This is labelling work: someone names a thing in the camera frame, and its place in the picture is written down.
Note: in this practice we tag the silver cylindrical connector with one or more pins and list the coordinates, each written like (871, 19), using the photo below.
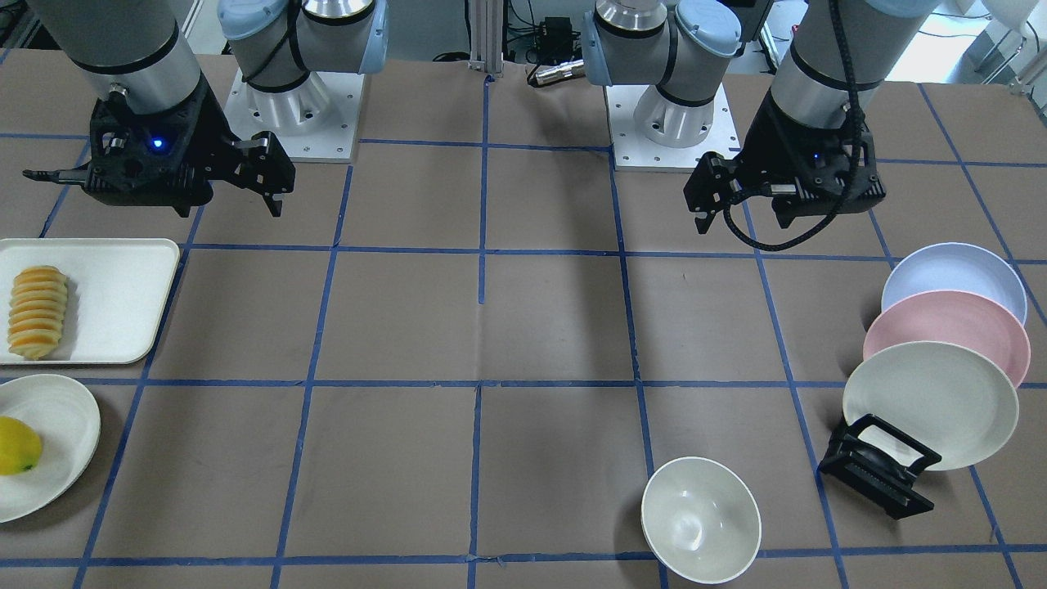
(543, 76)

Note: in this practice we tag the aluminium frame post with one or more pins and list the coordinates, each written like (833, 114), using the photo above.
(486, 30)

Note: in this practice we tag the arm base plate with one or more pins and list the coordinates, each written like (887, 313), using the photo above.
(327, 131)
(638, 139)

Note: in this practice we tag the white bowl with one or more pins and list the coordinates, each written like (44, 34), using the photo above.
(701, 520)

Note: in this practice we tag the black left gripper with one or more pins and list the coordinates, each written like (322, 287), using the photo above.
(762, 139)

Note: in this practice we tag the white shallow plate with lemon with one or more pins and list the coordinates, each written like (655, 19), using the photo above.
(66, 416)

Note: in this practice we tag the black power adapter box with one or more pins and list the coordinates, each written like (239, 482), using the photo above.
(555, 40)

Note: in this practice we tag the blue plate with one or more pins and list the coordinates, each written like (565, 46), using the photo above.
(956, 266)

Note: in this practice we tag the white rectangular tray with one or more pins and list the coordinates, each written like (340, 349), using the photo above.
(118, 288)

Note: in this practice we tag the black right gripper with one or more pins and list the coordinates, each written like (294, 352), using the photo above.
(214, 132)

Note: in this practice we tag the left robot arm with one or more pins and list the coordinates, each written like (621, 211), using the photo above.
(840, 54)

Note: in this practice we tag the pink plate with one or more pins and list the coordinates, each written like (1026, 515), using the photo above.
(955, 317)

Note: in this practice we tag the black plate rack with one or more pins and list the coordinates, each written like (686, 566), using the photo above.
(868, 470)

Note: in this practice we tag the yellow lemon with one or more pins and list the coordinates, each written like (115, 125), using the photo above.
(21, 447)

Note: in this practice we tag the cream plate in rack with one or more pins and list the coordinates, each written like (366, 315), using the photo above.
(947, 397)

